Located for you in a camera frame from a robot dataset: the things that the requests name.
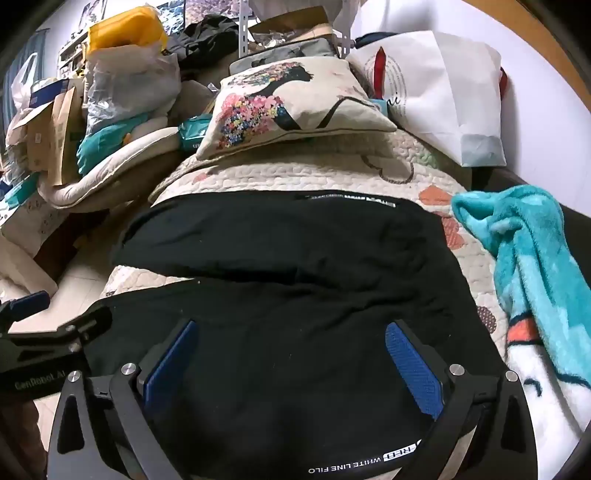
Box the person's left forearm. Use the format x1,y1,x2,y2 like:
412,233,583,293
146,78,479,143
0,399,49,480

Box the white metal rack post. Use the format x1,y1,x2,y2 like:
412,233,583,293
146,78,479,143
235,0,254,61

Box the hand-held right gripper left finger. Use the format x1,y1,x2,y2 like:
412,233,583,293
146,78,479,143
46,318,200,480

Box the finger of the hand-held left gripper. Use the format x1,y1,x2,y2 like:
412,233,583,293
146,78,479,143
7,306,114,357
0,290,51,334

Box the black clothes pile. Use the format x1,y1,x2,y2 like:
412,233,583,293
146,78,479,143
168,14,252,72

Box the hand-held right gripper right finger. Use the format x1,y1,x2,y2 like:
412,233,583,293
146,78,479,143
385,320,539,480

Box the cream quilted bedspread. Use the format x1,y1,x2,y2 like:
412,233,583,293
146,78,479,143
99,124,509,370

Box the brown cardboard box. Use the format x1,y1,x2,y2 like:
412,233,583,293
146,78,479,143
7,85,84,185

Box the yellow bag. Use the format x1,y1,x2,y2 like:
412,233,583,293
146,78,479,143
88,4,168,54

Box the teal tissue pack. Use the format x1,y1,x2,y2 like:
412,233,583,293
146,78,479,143
178,115,213,151

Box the teal and white fleece blanket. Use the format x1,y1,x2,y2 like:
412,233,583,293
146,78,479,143
450,185,591,467

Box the white paper bag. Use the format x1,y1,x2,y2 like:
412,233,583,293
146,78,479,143
0,185,61,296

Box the clear plastic bag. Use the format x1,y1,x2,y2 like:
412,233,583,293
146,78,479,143
82,44,182,139

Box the teal soft pack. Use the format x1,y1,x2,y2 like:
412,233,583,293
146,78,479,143
76,115,149,177

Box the floral print cushion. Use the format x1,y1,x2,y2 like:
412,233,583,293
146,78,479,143
196,59,398,161

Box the black pants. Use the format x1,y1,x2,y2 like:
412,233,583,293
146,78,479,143
85,189,509,480

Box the white plastic carrier bag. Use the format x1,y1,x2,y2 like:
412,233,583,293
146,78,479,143
10,53,40,112

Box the beige padded pet bed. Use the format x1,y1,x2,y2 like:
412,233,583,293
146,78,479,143
39,83,218,213

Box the white shopping bag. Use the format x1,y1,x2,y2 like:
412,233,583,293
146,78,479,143
348,30,508,168

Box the grey flat pad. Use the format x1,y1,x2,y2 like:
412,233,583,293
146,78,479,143
229,38,340,75

